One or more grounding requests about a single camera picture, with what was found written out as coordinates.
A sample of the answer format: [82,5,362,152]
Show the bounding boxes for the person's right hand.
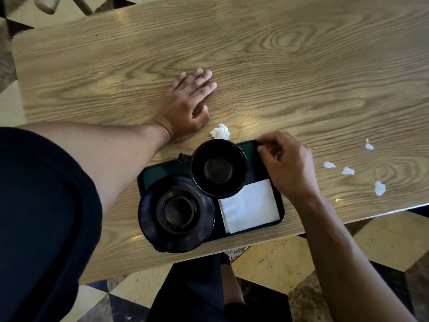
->
[257,131,321,202]

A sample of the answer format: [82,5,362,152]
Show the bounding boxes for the person's left hand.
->
[151,68,218,143]

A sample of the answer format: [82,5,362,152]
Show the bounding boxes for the dark green serving tray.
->
[137,140,286,253]

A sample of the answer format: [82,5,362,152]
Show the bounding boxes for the person's right forearm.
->
[294,194,419,322]

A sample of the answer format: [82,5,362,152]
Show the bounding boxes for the person's left forearm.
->
[17,121,172,216]

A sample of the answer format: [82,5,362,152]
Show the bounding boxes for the crumpled white tissue ball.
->
[210,123,231,141]

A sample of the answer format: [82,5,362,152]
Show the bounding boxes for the black coffee cup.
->
[177,139,249,198]

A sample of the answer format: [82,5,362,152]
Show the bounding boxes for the white folded paper napkin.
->
[218,179,281,234]

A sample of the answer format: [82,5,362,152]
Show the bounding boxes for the black saucer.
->
[138,176,216,254]

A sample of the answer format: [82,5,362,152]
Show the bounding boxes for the white shoe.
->
[224,246,252,263]

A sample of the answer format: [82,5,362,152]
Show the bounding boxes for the chair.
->
[33,0,95,16]

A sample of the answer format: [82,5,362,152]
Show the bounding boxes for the person's leg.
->
[219,262,246,306]

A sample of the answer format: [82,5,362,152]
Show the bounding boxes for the black shorts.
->
[147,253,293,322]

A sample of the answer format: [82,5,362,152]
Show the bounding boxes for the black shirt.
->
[0,127,103,322]

